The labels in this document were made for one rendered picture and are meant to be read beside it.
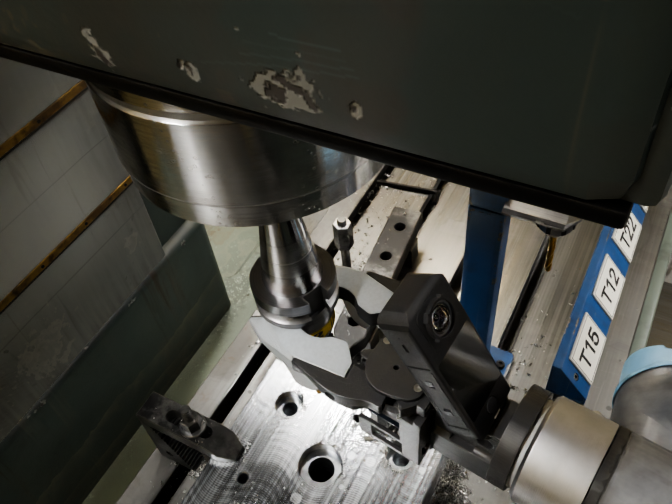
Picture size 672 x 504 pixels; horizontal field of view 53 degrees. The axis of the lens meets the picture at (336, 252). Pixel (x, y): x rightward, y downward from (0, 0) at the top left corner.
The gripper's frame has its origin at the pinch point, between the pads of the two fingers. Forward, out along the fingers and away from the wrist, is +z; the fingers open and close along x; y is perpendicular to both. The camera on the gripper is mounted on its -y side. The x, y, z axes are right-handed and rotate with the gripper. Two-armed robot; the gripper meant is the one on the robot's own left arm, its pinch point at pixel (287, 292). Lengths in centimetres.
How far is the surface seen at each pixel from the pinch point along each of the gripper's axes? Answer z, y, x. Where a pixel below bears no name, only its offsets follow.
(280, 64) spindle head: -13.8, -30.9, -10.8
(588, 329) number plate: -17, 34, 34
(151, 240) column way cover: 45, 34, 14
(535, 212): -10.0, 7.1, 24.0
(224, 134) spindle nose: -5.7, -22.3, -6.5
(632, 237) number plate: -15, 36, 54
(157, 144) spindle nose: -2.6, -21.4, -7.9
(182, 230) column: 48, 41, 23
